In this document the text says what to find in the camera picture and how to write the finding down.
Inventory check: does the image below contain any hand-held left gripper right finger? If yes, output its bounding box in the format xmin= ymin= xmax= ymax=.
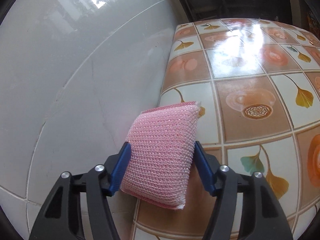
xmin=194 ymin=140 xmax=293 ymax=240

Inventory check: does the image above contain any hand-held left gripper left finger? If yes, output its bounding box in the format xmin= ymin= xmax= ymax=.
xmin=29 ymin=142 xmax=132 ymax=240

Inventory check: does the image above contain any pink scouring sponge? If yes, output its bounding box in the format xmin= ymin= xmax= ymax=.
xmin=119 ymin=100 xmax=201 ymax=210

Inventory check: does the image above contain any concrete kitchen counter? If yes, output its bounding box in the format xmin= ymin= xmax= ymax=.
xmin=162 ymin=0 xmax=320 ymax=30

